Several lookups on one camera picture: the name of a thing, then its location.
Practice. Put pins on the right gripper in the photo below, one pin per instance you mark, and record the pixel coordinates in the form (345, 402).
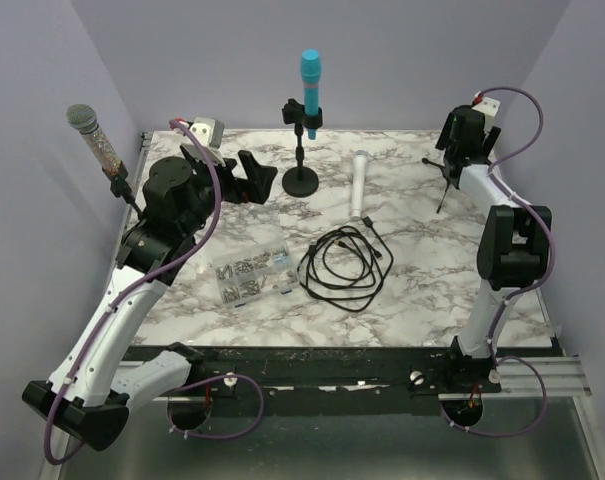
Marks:
(491, 140)

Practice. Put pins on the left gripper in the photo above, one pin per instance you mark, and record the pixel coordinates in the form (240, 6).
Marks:
(255, 188)

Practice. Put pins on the black round-base mic stand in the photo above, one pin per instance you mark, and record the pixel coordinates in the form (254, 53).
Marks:
(300, 181)

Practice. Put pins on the black desk mic stand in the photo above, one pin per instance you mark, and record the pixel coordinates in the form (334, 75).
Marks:
(120, 187)

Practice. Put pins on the white microphone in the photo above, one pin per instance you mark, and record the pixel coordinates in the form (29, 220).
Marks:
(359, 167)

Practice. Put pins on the blue microphone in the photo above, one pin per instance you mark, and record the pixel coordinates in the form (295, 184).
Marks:
(311, 70)

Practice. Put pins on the glitter silver microphone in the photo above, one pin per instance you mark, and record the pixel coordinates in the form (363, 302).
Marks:
(83, 119)

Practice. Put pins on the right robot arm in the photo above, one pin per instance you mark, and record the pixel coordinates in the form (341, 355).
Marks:
(513, 253)

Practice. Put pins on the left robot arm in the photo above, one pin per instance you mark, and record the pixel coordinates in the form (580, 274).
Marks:
(86, 396)

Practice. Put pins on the clear plastic screw box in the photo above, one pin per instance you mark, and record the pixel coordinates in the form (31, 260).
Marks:
(250, 262)

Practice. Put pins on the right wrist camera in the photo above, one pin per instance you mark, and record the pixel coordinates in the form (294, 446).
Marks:
(487, 107)

